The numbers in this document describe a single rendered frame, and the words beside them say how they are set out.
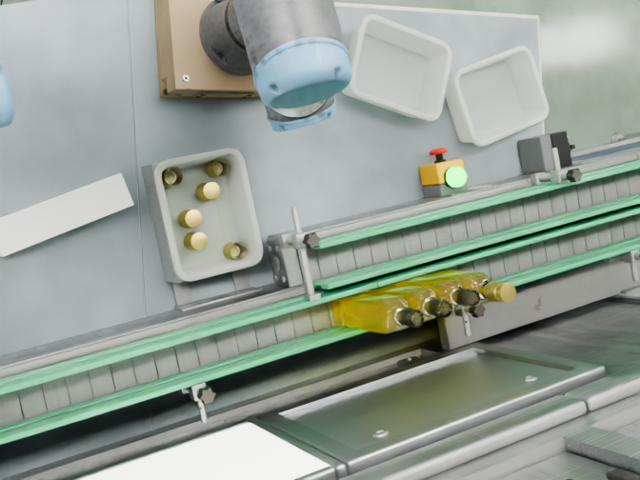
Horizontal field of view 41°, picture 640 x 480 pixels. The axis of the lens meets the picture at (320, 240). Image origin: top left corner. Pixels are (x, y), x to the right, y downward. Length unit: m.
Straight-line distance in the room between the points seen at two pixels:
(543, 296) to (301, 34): 1.08
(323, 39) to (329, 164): 0.80
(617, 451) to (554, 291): 0.81
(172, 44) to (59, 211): 0.36
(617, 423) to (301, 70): 0.68
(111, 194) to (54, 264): 0.16
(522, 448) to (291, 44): 0.62
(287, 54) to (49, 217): 0.68
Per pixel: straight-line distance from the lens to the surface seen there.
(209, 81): 1.61
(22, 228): 1.55
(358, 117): 1.84
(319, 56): 1.01
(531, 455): 1.23
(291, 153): 1.76
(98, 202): 1.58
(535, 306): 1.92
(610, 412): 1.33
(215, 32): 1.58
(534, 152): 2.01
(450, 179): 1.83
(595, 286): 2.03
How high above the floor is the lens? 2.35
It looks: 64 degrees down
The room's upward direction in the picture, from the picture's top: 90 degrees clockwise
